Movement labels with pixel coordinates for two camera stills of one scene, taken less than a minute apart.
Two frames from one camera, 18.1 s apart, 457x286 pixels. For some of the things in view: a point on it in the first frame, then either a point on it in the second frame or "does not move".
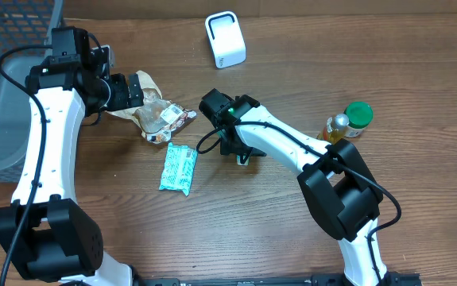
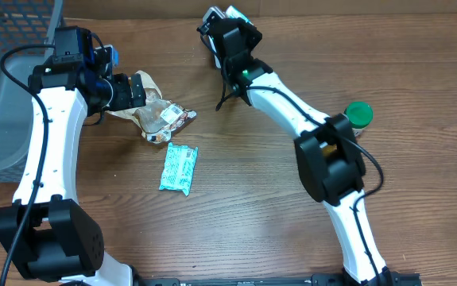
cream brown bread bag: [157, 117] does not move
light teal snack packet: [179, 166] does not move
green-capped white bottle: [360, 115] does not move
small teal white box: [239, 161] -> [234, 13]
